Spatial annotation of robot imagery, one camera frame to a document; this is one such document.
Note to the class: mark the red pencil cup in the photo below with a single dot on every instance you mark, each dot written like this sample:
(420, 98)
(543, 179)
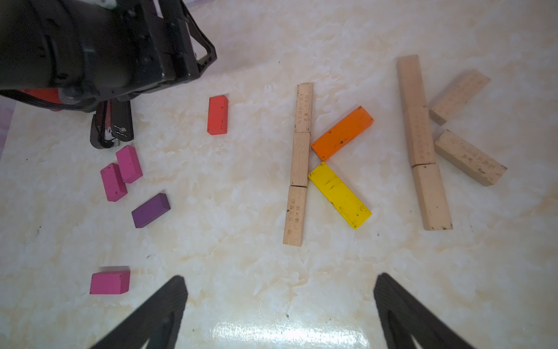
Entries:
(47, 95)

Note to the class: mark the wooden block top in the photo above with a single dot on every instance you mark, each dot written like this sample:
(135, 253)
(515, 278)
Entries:
(303, 110)

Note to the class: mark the black stapler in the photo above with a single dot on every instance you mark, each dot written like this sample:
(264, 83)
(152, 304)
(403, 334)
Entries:
(111, 123)

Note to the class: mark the red block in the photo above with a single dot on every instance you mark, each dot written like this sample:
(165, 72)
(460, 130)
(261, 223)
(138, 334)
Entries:
(218, 115)

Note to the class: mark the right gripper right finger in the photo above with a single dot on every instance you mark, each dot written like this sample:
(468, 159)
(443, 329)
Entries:
(406, 322)

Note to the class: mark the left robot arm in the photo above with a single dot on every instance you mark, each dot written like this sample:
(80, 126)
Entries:
(73, 55)

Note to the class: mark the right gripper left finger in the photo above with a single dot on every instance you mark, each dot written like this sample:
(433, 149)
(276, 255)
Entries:
(155, 324)

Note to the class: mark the magenta block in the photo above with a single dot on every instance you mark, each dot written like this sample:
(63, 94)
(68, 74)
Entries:
(110, 283)
(115, 188)
(129, 164)

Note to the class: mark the wooden block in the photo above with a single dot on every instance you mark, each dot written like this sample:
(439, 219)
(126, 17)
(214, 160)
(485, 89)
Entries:
(469, 159)
(418, 136)
(303, 110)
(411, 82)
(432, 198)
(295, 216)
(453, 98)
(300, 159)

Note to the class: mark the purple block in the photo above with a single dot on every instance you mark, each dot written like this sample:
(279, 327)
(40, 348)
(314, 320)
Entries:
(151, 210)

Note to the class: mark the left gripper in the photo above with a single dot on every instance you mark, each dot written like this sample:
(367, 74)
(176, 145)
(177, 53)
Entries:
(147, 46)

